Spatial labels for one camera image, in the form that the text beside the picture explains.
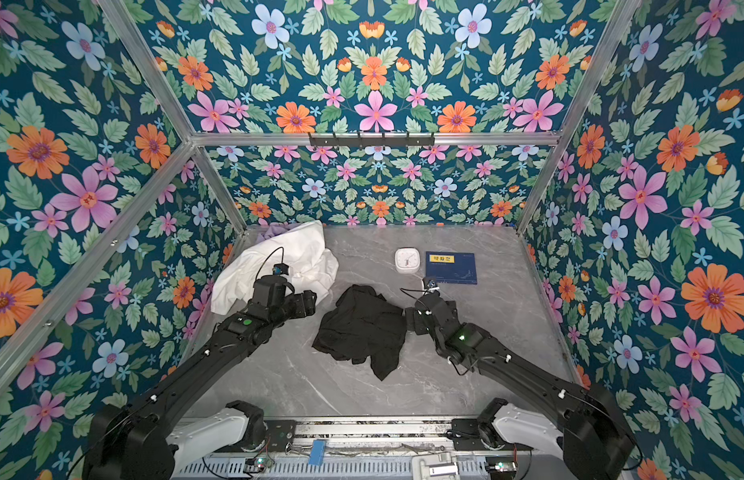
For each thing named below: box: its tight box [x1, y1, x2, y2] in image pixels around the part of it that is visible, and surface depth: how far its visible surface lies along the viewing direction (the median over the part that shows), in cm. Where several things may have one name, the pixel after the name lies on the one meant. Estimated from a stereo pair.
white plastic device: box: [412, 453, 459, 480], surface depth 69 cm
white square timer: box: [394, 247, 421, 274], surface depth 107 cm
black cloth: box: [312, 285, 408, 381], surface depth 87 cm
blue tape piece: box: [308, 439, 326, 466], surface depth 73 cm
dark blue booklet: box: [425, 251, 477, 285], surface depth 110 cm
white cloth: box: [211, 221, 339, 315], surface depth 100 cm
